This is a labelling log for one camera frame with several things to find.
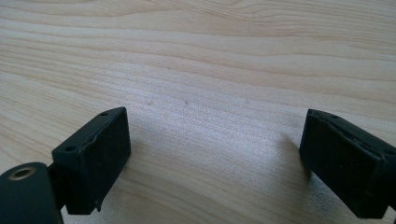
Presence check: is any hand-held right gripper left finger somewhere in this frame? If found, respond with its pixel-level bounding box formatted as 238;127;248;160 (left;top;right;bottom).
48;106;132;216

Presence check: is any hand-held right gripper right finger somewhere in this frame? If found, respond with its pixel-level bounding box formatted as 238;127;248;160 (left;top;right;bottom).
299;108;396;219

